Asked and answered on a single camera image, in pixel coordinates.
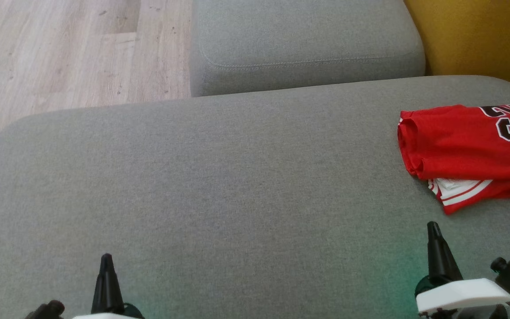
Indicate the grey sofa cushion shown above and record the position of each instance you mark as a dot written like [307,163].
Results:
[303,40]

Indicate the grey fabric sofa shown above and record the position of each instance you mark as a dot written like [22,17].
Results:
[215,177]

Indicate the yellow sofa cushion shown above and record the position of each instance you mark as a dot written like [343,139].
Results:
[481,40]

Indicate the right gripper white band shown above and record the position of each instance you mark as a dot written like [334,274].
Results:
[458,294]

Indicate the red basketball jersey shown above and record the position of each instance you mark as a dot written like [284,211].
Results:
[458,141]

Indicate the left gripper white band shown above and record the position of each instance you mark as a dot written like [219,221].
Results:
[104,317]

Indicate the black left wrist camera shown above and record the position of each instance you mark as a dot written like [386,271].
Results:
[49,310]

